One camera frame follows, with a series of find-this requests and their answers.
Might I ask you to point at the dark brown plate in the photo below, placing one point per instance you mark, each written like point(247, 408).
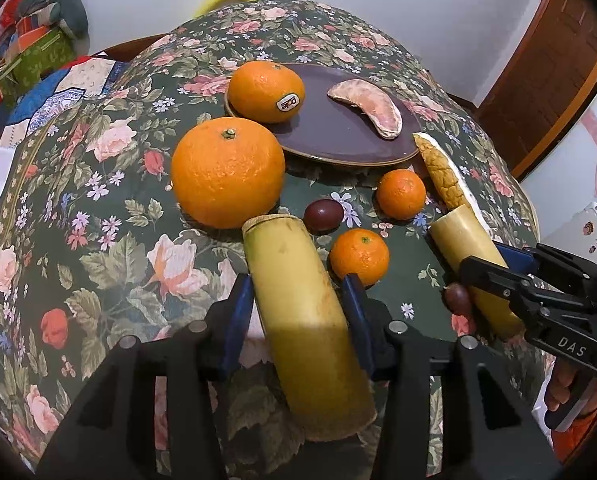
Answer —
point(338, 125)

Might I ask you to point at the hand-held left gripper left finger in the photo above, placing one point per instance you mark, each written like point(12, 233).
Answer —
point(238, 310)

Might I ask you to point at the small dark grape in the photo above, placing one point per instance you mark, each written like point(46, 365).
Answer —
point(456, 299)

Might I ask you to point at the orange with white sticker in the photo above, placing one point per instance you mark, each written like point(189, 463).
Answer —
point(266, 91)

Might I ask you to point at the slim peeled banana piece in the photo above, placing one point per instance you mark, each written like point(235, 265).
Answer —
point(471, 255)

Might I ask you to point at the green box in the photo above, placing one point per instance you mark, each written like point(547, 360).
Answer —
point(41, 52)

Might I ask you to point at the pink and white object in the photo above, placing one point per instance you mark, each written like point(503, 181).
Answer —
point(581, 220)

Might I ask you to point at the person's right forearm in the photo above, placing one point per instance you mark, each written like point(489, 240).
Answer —
point(583, 440)

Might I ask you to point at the grey cushion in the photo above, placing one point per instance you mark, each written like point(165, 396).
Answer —
point(56, 7)

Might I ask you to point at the person's right hand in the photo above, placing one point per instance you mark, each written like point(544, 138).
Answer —
point(558, 385)

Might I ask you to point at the large orange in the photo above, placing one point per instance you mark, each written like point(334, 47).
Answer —
point(228, 172)

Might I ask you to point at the floral tablecloth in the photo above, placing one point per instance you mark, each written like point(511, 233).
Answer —
point(103, 240)

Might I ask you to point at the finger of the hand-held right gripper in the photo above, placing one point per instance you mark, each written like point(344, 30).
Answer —
point(516, 257)
point(493, 280)

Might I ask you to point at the brown wooden door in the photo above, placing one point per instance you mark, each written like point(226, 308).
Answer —
point(543, 70)

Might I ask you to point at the patchwork quilt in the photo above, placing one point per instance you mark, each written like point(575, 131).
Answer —
point(58, 95)

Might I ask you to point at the small mandarin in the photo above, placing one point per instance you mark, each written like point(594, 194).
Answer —
point(401, 194)
point(359, 257)

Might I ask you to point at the thick peeled banana piece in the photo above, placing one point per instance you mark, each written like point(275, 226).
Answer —
point(308, 325)

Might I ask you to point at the pink pomelo segment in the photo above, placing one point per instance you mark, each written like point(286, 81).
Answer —
point(368, 107)

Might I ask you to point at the dark red plum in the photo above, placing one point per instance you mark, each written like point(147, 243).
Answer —
point(322, 215)

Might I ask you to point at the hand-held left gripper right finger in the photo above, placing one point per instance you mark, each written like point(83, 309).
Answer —
point(356, 310)

